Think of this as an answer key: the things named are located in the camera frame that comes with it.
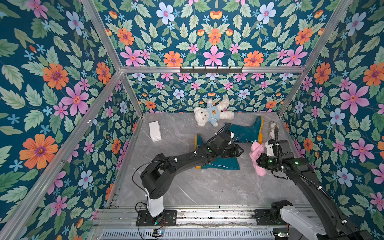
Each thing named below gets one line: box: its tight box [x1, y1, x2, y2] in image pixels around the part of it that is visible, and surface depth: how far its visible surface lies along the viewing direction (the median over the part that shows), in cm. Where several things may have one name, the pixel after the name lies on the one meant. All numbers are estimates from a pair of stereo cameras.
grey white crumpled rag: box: [268, 121, 279, 140], surface depth 109 cm
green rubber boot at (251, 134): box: [225, 116, 264, 144], surface depth 105 cm
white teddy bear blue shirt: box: [193, 97, 235, 127], surface depth 113 cm
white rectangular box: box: [149, 121, 162, 142], surface depth 106 cm
